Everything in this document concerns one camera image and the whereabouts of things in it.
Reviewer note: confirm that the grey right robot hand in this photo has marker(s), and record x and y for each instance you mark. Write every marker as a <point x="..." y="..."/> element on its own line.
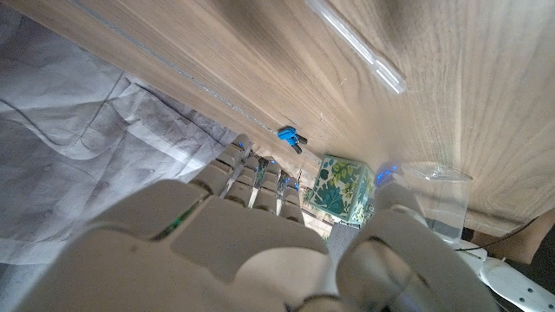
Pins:
<point x="217" y="260"/>

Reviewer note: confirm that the clear plastic pipette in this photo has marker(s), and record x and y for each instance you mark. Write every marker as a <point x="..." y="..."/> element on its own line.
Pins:
<point x="368" y="56"/>

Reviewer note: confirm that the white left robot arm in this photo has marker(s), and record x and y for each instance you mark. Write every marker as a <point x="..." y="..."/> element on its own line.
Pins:
<point x="520" y="286"/>

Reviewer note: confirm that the teal floral tissue box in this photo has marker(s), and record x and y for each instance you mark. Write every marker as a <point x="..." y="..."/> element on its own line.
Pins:
<point x="338" y="190"/>

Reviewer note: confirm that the clear plastic cup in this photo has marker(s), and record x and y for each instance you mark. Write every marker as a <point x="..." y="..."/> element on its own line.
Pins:
<point x="442" y="203"/>

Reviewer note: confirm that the blue and black clip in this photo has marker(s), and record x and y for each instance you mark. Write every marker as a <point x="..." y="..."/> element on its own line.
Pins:
<point x="287" y="135"/>

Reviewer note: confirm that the printed fabric backdrop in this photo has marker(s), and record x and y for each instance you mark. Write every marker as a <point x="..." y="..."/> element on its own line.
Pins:
<point x="65" y="130"/>

